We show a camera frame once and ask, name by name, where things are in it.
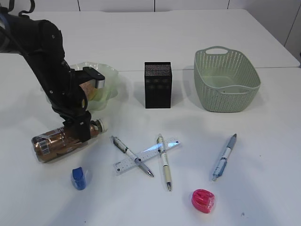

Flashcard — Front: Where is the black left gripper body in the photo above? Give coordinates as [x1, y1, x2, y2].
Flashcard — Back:
[26, 54, 87, 118]

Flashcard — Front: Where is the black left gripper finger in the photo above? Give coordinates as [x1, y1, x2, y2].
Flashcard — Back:
[73, 111, 91, 143]
[63, 117, 75, 127]

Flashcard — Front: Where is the sugared bread loaf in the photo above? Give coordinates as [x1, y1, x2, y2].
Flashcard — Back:
[80, 81, 104, 102]

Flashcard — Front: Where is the brown plastic drink bottle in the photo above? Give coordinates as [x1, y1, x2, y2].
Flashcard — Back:
[32, 118, 108, 162]

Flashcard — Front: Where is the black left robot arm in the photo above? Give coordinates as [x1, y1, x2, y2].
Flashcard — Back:
[0, 8, 92, 142]

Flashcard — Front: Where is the green wavy glass plate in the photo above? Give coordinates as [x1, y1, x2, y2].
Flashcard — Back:
[70, 62, 118, 111]

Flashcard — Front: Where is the white grey click pen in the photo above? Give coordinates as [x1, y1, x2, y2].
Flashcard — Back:
[111, 136, 154, 177]

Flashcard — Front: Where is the blue pencil sharpener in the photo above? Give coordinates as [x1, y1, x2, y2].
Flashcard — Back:
[71, 167, 87, 190]

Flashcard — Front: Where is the cream white click pen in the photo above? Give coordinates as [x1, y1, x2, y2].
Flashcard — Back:
[157, 134, 172, 191]

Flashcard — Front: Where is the black mesh pen holder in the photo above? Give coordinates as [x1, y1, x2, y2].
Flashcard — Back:
[144, 62, 173, 109]

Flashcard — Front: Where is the pink pencil sharpener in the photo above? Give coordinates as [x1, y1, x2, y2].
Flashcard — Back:
[191, 189, 215, 211]

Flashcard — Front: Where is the light blue click pen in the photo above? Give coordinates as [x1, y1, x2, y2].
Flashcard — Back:
[212, 134, 237, 181]

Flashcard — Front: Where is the green plastic woven basket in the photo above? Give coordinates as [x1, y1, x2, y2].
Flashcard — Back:
[194, 46, 261, 113]

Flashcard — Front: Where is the clear plastic ruler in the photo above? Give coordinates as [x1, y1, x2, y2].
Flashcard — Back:
[112, 135, 182, 176]

